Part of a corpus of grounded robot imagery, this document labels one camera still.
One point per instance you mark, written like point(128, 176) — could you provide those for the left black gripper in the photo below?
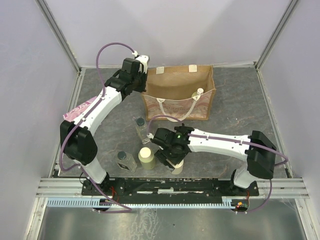
point(142, 88)

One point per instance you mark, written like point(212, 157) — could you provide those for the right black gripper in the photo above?
point(161, 156)

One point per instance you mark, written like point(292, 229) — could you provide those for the cream bottle white cap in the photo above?
point(178, 168)

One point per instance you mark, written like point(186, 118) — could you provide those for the brown canvas tote bag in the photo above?
point(169, 92)

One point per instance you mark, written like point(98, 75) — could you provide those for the yellow-green pump lotion bottle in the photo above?
point(197, 94)

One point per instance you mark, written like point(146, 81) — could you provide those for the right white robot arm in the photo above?
point(256, 151)

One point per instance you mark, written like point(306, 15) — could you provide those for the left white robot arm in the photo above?
point(77, 136)

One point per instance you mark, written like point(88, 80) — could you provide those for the yellow-green bottle white cap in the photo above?
point(147, 158)

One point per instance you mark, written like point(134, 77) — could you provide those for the tall clear glass bottle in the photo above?
point(141, 128)

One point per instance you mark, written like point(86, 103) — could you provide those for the short clear glass bottle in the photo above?
point(125, 161)

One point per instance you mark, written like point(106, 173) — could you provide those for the pink printed package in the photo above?
point(77, 111)

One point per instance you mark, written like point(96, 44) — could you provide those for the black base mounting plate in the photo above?
point(211, 186)

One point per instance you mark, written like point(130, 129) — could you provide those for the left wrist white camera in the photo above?
point(143, 61)

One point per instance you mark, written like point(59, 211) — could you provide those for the wrist white camera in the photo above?
point(143, 61)
point(150, 136)

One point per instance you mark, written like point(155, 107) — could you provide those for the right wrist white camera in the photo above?
point(150, 136)

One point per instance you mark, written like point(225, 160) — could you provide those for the blue slotted cable duct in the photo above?
point(101, 203)

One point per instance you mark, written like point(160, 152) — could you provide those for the left aluminium frame post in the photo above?
point(47, 13)

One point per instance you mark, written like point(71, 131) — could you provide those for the aluminium frame post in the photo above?
point(47, 13)
point(276, 33)

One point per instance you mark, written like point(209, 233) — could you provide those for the aluminium front rail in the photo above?
point(70, 187)

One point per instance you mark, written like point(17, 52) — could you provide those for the right aluminium frame post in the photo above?
point(276, 33)

